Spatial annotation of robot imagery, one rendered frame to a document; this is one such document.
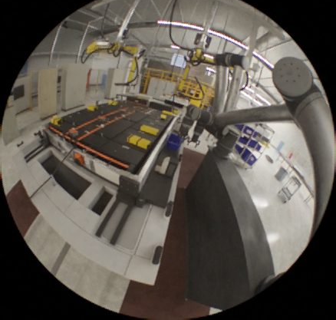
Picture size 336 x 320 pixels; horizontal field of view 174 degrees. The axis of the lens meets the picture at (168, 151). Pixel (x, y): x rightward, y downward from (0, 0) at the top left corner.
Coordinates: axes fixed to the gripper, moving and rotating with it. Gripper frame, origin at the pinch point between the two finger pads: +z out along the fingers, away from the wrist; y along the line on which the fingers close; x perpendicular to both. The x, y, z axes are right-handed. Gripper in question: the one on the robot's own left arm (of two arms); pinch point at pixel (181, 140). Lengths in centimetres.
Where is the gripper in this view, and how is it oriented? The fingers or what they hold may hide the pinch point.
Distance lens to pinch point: 115.6
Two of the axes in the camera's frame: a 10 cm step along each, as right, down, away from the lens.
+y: -9.4, -3.3, 0.2
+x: -2.0, 4.9, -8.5
